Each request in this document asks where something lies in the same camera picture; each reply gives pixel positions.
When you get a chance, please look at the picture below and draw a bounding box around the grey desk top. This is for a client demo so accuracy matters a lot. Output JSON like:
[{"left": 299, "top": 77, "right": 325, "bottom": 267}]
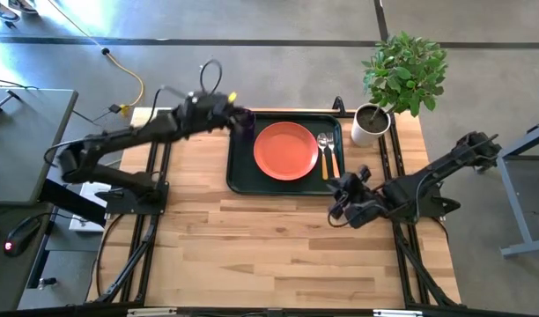
[{"left": 0, "top": 86, "right": 79, "bottom": 207}]

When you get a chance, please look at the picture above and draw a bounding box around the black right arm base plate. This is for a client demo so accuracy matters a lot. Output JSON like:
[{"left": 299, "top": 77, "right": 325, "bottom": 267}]
[{"left": 395, "top": 193, "right": 462, "bottom": 219}]

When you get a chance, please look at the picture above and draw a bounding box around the white cylindrical plant pot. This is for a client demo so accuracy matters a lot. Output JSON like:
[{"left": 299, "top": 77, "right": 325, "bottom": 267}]
[{"left": 351, "top": 102, "right": 393, "bottom": 148}]

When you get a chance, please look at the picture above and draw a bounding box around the green leafy plant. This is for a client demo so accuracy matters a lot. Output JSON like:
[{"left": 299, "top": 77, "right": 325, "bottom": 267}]
[{"left": 361, "top": 30, "right": 449, "bottom": 118}]

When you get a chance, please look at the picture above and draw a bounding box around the fork with wooden handle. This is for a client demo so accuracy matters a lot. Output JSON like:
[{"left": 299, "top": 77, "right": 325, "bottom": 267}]
[{"left": 325, "top": 131, "right": 342, "bottom": 180}]

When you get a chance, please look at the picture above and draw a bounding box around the person's shoe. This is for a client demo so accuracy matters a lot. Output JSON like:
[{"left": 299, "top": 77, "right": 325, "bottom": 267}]
[
  {"left": 0, "top": 2, "right": 22, "bottom": 24},
  {"left": 7, "top": 0, "right": 38, "bottom": 14}
]

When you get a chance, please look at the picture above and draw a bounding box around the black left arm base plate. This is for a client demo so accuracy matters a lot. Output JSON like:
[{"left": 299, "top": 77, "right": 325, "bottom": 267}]
[{"left": 104, "top": 180, "right": 170, "bottom": 216}]

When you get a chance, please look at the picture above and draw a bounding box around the silver metal bracket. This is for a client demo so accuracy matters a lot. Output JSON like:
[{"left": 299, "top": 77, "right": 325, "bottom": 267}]
[
  {"left": 373, "top": 308, "right": 424, "bottom": 317},
  {"left": 126, "top": 307, "right": 179, "bottom": 317}
]

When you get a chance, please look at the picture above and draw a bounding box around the purple translucent cup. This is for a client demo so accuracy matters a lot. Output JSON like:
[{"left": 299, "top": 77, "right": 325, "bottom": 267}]
[{"left": 232, "top": 108, "right": 257, "bottom": 143}]

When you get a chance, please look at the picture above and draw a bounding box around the black computer mouse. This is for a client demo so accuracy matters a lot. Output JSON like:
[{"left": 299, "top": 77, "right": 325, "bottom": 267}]
[{"left": 3, "top": 216, "right": 42, "bottom": 258}]

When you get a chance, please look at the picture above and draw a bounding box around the dark green plastic tray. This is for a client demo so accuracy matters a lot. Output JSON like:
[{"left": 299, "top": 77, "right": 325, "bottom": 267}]
[{"left": 225, "top": 112, "right": 346, "bottom": 196}]

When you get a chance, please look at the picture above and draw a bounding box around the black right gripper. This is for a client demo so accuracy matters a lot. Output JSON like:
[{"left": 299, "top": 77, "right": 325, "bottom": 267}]
[{"left": 325, "top": 165, "right": 388, "bottom": 229}]

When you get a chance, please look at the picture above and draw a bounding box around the black left aluminium frame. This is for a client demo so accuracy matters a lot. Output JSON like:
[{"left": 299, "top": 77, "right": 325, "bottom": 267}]
[{"left": 86, "top": 108, "right": 174, "bottom": 306}]

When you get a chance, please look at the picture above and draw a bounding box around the orange round plate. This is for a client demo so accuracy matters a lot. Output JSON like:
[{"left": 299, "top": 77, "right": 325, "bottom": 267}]
[{"left": 253, "top": 122, "right": 320, "bottom": 181}]

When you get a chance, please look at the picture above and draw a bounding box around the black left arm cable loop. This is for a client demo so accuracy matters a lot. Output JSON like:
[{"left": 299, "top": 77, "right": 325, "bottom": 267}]
[{"left": 151, "top": 58, "right": 224, "bottom": 120}]

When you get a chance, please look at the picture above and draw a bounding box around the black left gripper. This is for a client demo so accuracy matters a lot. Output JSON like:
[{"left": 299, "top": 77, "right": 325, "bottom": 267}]
[{"left": 181, "top": 90, "right": 255, "bottom": 133}]

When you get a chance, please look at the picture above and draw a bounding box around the spoon with wooden handle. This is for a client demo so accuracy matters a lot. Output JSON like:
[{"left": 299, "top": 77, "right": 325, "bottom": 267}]
[{"left": 316, "top": 132, "right": 330, "bottom": 181}]

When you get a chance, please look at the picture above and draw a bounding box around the white paper booklet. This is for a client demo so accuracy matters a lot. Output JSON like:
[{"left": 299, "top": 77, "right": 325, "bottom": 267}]
[{"left": 68, "top": 181, "right": 113, "bottom": 233}]

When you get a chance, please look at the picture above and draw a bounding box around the black aluminium frame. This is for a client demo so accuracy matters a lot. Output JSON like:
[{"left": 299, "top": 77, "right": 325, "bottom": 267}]
[
  {"left": 378, "top": 114, "right": 462, "bottom": 309},
  {"left": 86, "top": 108, "right": 174, "bottom": 306}
]

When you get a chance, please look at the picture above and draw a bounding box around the black right aluminium frame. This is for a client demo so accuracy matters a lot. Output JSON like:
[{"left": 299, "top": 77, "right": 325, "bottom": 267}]
[{"left": 378, "top": 114, "right": 462, "bottom": 309}]

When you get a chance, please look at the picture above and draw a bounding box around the grey metal table frame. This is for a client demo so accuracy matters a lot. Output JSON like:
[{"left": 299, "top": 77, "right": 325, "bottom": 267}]
[{"left": 498, "top": 123, "right": 539, "bottom": 259}]

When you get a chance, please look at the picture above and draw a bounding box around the yellow floor cable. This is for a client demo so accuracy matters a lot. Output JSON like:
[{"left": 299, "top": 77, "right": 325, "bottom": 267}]
[{"left": 47, "top": 0, "right": 145, "bottom": 116}]

